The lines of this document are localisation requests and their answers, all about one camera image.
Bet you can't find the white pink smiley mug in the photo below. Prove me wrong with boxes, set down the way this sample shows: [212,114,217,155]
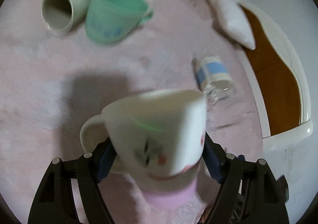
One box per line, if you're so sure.
[80,89,207,209]

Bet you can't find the clear glass blue-band cup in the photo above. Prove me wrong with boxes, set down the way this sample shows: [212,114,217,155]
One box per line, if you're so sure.
[192,54,235,105]

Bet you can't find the green plastic cup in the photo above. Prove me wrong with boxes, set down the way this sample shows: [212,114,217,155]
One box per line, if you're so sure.
[85,0,154,44]

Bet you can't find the white wooden headboard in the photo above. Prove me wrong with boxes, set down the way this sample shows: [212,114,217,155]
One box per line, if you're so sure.
[237,0,313,151]

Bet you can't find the pink floral bed sheet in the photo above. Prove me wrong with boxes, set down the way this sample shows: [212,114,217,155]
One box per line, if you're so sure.
[1,0,263,223]

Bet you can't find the white pillow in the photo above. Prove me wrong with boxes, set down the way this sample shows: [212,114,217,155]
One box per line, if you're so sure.
[207,0,256,50]

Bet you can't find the grey white ceramic mug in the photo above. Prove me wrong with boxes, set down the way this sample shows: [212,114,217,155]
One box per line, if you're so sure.
[42,0,91,36]

